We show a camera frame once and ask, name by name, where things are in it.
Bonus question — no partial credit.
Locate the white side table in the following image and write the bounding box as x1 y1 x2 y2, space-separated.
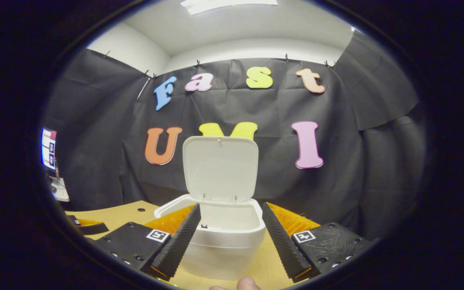
49 177 70 203

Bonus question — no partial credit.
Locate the large ceiling light panel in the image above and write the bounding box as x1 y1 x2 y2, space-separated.
180 0 279 15

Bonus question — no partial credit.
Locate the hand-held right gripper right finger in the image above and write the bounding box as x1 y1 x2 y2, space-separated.
262 202 371 283

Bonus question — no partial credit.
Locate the computer monitor screen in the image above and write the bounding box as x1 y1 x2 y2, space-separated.
41 128 57 170

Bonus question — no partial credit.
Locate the wooden desktop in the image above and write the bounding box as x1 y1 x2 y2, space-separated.
65 200 325 290

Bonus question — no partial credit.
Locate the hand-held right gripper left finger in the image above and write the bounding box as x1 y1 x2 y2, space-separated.
94 203 201 282

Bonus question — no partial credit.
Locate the white desktop garbage bin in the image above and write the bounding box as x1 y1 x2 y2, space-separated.
154 136 266 281

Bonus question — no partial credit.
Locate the black backdrop cloth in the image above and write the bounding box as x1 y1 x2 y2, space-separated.
41 30 428 242

